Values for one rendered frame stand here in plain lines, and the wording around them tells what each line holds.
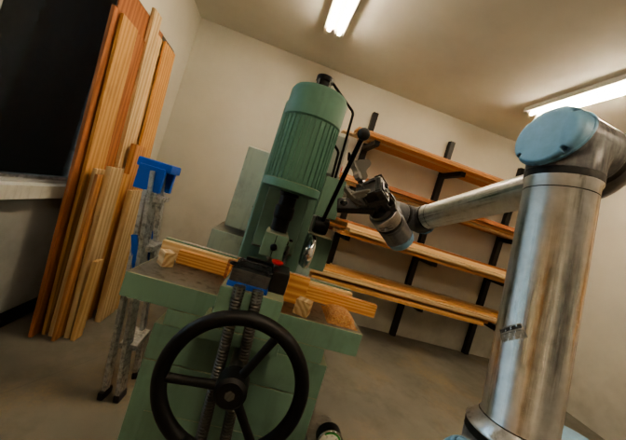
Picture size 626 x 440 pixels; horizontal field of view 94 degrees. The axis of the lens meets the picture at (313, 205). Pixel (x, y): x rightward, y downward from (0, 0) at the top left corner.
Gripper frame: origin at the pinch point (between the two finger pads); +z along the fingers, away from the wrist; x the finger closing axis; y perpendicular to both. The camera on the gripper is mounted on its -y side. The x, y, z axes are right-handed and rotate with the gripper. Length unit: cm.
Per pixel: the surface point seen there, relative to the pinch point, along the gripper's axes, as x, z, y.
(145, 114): -123, 35, -171
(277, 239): 15.1, -3.7, -22.6
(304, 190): 5.8, 2.2, -10.9
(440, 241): -167, -263, -30
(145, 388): 54, -1, -50
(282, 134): -6.5, 14.3, -12.6
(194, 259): 22, 5, -45
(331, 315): 30.9, -21.3, -12.9
